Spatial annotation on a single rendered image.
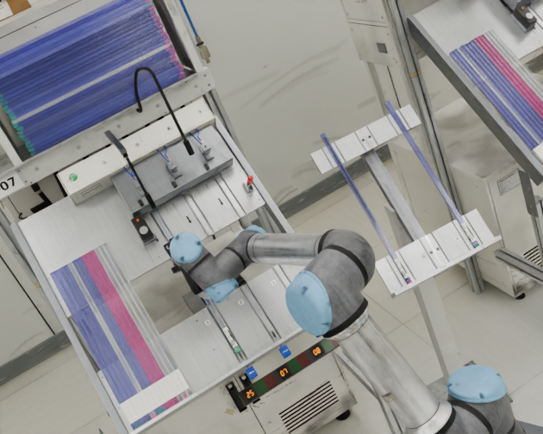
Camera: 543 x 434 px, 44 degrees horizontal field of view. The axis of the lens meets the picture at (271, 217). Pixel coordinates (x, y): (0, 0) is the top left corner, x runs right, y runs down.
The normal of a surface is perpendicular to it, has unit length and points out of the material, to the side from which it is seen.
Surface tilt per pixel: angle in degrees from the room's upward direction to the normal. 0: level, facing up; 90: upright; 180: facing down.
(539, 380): 0
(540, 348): 0
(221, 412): 90
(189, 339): 46
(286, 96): 90
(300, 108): 90
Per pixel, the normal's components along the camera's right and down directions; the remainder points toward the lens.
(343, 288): 0.52, -0.26
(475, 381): -0.28, -0.88
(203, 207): 0.03, -0.34
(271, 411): 0.39, 0.31
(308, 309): -0.70, 0.47
